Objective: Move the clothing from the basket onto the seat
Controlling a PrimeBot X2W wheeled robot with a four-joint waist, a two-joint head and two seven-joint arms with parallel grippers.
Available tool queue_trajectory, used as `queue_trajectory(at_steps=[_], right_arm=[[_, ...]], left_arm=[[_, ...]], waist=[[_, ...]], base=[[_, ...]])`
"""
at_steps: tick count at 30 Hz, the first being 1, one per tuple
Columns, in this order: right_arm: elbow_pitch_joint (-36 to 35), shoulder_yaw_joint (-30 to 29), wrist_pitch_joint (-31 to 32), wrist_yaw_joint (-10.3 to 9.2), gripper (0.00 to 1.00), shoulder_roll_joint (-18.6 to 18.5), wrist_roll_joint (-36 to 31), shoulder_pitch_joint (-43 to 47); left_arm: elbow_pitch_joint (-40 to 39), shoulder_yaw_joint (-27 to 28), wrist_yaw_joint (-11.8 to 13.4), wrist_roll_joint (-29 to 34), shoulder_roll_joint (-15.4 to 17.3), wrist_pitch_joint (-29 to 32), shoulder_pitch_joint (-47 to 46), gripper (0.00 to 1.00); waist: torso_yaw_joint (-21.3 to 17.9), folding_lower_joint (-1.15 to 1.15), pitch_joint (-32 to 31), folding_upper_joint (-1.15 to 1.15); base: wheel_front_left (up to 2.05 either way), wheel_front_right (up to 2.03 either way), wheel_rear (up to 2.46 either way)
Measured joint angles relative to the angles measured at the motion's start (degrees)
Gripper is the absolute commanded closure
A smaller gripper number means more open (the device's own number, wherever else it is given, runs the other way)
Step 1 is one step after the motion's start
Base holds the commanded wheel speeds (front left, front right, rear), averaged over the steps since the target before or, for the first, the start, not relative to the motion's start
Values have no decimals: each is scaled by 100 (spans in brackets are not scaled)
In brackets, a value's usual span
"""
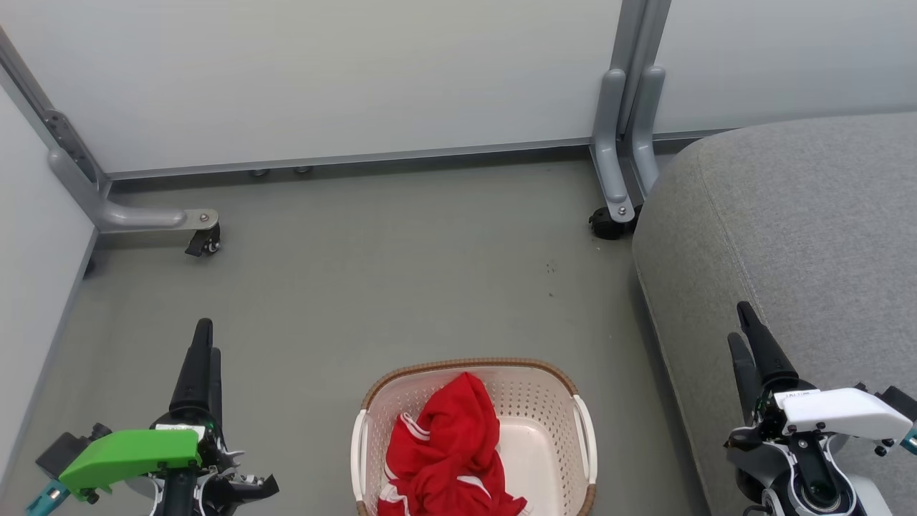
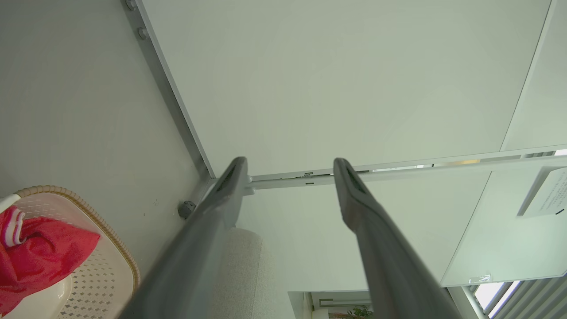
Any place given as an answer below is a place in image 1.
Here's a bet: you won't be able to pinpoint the grey upright partition post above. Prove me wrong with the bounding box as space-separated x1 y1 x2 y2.
613 0 673 138

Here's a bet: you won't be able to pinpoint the grey fabric sofa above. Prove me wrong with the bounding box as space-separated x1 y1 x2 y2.
632 111 917 516

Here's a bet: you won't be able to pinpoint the long grey partition bottom rail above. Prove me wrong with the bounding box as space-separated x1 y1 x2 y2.
106 138 594 181

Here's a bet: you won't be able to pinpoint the black caster wheel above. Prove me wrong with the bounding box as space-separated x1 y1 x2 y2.
184 224 222 258
588 204 643 241

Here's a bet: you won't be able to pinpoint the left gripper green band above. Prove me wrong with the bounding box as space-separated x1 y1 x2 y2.
59 318 280 516

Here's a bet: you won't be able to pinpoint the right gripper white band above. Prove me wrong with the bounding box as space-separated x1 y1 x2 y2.
724 300 916 452

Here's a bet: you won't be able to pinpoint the short grey partition bottom rail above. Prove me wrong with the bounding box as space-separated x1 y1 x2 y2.
652 128 740 142

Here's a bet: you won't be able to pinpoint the red garment thin white stripes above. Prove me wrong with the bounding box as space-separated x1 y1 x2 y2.
376 411 529 516

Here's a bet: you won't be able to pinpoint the cream laundry basket brown rim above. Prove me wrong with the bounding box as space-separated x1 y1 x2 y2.
350 357 599 516

